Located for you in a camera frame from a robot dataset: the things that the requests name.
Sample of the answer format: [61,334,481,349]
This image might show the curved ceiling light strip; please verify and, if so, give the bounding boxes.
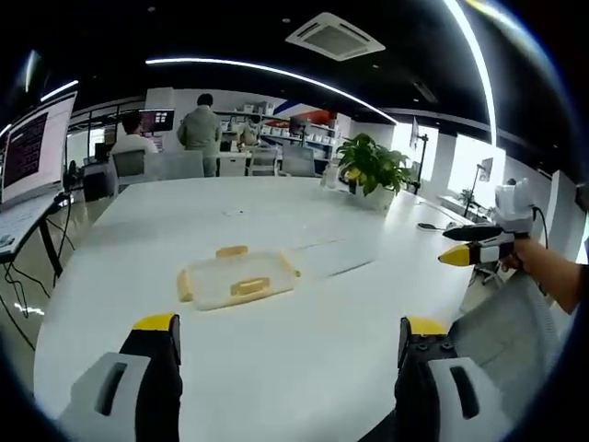
[144,56,398,126]

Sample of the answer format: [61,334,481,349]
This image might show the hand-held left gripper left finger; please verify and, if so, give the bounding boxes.
[58,312,184,442]

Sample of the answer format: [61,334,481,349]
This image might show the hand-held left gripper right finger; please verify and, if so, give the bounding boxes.
[394,315,512,442]

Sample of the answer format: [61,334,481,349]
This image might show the floor cables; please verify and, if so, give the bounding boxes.
[0,215,77,351]

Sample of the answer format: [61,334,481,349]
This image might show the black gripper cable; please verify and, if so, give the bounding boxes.
[531,205,552,252]

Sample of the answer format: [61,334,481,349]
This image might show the white side desk black legs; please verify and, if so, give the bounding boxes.
[0,192,74,278]

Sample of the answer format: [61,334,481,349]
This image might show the ceiling air conditioner vent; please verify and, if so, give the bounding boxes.
[284,11,387,63]

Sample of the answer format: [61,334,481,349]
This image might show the dark wall screen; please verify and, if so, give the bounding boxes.
[139,109,177,137]

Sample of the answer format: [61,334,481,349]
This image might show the grey mesh office chair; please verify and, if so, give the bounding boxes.
[453,275,559,401]

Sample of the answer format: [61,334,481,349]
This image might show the white storage shelves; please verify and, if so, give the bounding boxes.
[214,106,338,161]

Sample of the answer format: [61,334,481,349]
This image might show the clear plastic box yellow buckles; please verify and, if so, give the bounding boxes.
[177,246,303,311]

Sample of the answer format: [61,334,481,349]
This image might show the clear plastic bottle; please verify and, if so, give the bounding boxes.
[321,164,341,191]

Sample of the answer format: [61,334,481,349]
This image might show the long ceiling light strip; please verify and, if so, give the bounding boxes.
[442,0,499,156]

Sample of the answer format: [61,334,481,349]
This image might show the black tripod stand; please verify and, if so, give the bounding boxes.
[408,132,430,195]

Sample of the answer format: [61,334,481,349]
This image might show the short ceiling light strip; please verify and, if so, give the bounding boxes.
[40,79,80,103]

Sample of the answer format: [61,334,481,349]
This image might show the green potted plant white pot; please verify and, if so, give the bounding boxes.
[335,133,416,214]

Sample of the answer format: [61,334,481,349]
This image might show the large computer monitor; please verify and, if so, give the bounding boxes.
[0,90,79,206]

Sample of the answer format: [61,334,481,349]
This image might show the person's right hand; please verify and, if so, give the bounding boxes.
[499,238,540,278]

